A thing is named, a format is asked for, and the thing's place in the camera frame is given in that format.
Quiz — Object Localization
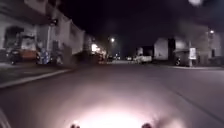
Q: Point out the white sign on pole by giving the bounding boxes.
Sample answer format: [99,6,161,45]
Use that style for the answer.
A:
[188,46,198,68]

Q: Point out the pale kerb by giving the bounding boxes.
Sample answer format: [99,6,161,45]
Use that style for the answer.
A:
[0,68,74,90]

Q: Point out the grey pavement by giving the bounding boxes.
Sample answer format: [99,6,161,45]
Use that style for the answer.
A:
[0,62,70,85]

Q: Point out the white vehicle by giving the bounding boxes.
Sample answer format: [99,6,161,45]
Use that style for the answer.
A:
[134,54,153,65]

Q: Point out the row of pale buildings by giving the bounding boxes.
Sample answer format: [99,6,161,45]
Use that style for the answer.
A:
[0,0,97,65]

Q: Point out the dark car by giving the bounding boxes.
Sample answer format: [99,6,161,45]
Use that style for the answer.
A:
[173,54,191,67]

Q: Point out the dark asphalt road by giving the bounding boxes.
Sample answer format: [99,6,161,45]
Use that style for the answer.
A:
[0,62,224,128]

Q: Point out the pale building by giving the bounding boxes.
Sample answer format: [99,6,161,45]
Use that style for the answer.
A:
[153,23,224,67]

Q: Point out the robot's own part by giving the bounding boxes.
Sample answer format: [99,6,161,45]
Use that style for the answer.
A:
[141,122,153,128]
[69,123,81,128]

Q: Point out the street lamp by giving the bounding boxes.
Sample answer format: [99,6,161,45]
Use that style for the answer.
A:
[109,36,117,56]
[208,29,216,58]

